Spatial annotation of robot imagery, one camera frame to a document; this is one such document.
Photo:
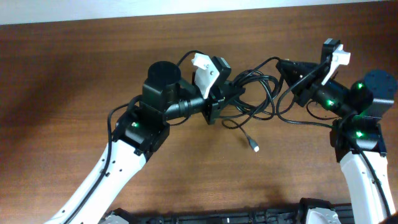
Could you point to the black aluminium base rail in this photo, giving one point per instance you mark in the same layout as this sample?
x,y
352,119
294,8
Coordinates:
x,y
307,210

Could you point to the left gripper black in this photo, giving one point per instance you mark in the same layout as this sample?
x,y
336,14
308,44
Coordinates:
x,y
214,101

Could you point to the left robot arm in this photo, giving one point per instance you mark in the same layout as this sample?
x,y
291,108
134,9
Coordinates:
x,y
144,127

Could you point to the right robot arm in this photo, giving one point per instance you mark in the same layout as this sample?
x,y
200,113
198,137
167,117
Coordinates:
x,y
356,133

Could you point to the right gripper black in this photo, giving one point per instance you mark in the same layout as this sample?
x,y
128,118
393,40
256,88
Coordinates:
x,y
306,89

